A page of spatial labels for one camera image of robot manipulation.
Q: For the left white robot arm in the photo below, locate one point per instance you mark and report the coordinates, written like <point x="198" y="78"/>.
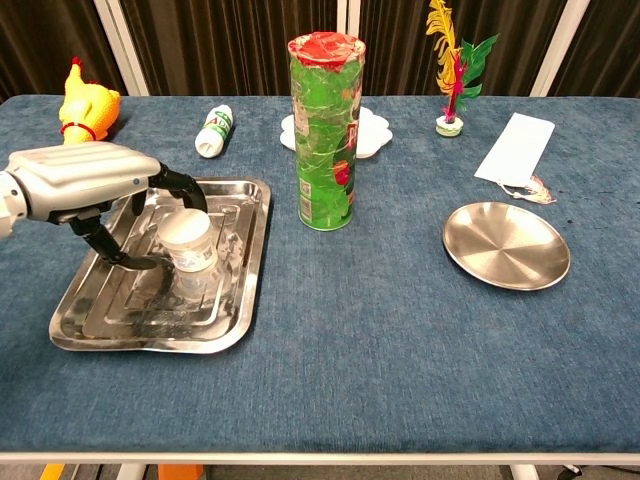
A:
<point x="7" y="205"/>

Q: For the rectangular steel tray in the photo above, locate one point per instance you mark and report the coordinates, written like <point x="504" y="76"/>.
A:
<point x="150" y="325"/>

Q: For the white flower-shaped palette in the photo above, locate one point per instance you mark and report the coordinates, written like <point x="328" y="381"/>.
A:
<point x="375" y="135"/>

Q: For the small white plastic jar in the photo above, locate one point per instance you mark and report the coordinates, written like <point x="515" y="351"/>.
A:
<point x="190" y="245"/>

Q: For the white partition post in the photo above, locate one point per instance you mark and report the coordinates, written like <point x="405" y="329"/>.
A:
<point x="347" y="20"/>
<point x="560" y="50"/>
<point x="122" y="50"/>

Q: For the light blue white box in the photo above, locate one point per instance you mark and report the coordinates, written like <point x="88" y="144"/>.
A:
<point x="515" y="150"/>

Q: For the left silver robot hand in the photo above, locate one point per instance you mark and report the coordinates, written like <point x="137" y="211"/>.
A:
<point x="80" y="175"/>

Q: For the dark brown curtain panel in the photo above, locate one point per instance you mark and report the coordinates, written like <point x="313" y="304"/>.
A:
<point x="615" y="35"/>
<point x="40" y="40"/>
<point x="395" y="45"/>
<point x="230" y="45"/>

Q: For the yellow rubber chicken toy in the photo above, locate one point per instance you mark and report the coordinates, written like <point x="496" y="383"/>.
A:
<point x="92" y="110"/>

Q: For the white green drink bottle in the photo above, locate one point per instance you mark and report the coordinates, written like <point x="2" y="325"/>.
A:
<point x="215" y="131"/>

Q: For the colourful feather shuttlecock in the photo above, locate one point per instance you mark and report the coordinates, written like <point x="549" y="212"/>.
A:
<point x="452" y="75"/>

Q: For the round steel plate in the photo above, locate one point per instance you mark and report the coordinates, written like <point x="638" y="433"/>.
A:
<point x="505" y="247"/>

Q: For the red green snack can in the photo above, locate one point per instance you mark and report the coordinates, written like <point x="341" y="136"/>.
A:
<point x="325" y="150"/>

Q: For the blue tablecloth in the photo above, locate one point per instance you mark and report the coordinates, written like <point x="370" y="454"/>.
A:
<point x="350" y="350"/>

